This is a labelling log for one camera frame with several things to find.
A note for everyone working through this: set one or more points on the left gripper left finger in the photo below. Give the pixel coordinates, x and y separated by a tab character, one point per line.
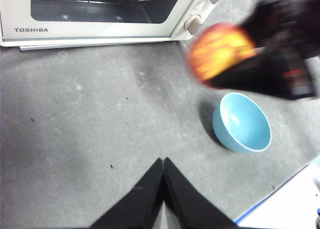
140	201

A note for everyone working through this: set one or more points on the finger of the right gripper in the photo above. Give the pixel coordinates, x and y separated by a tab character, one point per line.
262	74
272	21

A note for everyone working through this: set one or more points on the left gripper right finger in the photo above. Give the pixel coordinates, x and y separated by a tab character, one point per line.
185	201

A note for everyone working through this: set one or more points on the red yellow apple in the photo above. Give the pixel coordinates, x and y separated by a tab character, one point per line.
220	54

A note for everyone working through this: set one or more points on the blue ribbed bowl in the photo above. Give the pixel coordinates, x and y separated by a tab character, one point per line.
242	124

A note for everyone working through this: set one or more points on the cream glass oven door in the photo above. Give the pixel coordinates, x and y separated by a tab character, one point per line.
100	30

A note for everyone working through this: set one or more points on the cream Toshiba toaster oven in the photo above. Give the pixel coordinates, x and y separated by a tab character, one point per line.
197	7

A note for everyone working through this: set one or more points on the metal oven crumb tray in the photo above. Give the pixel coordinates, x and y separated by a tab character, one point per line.
87	45

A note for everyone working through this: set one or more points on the white board with blue edge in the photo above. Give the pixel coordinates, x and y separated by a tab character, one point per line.
287	206

